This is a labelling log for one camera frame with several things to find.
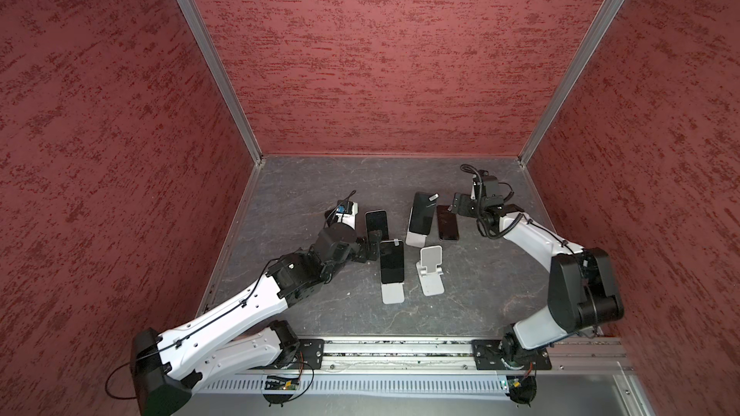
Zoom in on purple edged dark phone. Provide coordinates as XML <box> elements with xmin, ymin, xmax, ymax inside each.
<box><xmin>437</xmin><ymin>205</ymin><xmax>460</xmax><ymax>241</ymax></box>

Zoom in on white stand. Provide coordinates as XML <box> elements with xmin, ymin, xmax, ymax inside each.
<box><xmin>381</xmin><ymin>282</ymin><xmax>405</xmax><ymax>305</ymax></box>
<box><xmin>416</xmin><ymin>246</ymin><xmax>444</xmax><ymax>297</ymax></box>
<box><xmin>406</xmin><ymin>210</ymin><xmax>428</xmax><ymax>248</ymax></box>

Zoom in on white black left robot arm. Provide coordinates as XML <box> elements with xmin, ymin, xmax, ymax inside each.
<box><xmin>129</xmin><ymin>223</ymin><xmax>383</xmax><ymax>415</ymax></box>

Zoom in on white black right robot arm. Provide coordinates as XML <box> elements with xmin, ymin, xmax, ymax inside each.
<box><xmin>450</xmin><ymin>164</ymin><xmax>624</xmax><ymax>370</ymax></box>

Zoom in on black phone with sticker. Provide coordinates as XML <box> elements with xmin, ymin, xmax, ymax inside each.
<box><xmin>408</xmin><ymin>192</ymin><xmax>439</xmax><ymax>236</ymax></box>

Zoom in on left small circuit board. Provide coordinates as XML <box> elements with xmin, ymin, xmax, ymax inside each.
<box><xmin>264</xmin><ymin>376</ymin><xmax>301</xmax><ymax>392</ymax></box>

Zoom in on small circuit board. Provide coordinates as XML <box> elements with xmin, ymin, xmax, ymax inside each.
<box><xmin>264</xmin><ymin>376</ymin><xmax>301</xmax><ymax>392</ymax></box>
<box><xmin>507</xmin><ymin>377</ymin><xmax>537</xmax><ymax>394</ymax></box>

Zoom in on right small circuit board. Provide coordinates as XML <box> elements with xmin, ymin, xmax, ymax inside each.
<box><xmin>507</xmin><ymin>377</ymin><xmax>537</xmax><ymax>394</ymax></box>

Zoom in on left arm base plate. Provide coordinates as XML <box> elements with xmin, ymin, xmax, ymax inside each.
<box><xmin>290</xmin><ymin>338</ymin><xmax>326</xmax><ymax>371</ymax></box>

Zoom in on white slotted cable duct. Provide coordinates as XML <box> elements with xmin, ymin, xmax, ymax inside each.
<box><xmin>202</xmin><ymin>375</ymin><xmax>509</xmax><ymax>400</ymax></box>

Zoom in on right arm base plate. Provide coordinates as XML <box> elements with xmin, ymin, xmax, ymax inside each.
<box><xmin>471</xmin><ymin>336</ymin><xmax>552</xmax><ymax>372</ymax></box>

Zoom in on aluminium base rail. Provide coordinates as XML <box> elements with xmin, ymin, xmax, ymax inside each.
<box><xmin>318</xmin><ymin>336</ymin><xmax>635</xmax><ymax>376</ymax></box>

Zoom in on aluminium corner post right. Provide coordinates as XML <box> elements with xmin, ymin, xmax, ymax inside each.
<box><xmin>518</xmin><ymin>0</ymin><xmax>626</xmax><ymax>168</ymax></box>

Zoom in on aluminium corner post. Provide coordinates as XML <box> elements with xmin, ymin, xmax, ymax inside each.
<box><xmin>518</xmin><ymin>0</ymin><xmax>626</xmax><ymax>168</ymax></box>
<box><xmin>175</xmin><ymin>0</ymin><xmax>263</xmax><ymax>168</ymax></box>

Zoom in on aluminium corner post left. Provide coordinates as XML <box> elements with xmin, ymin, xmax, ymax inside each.
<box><xmin>175</xmin><ymin>0</ymin><xmax>263</xmax><ymax>168</ymax></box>

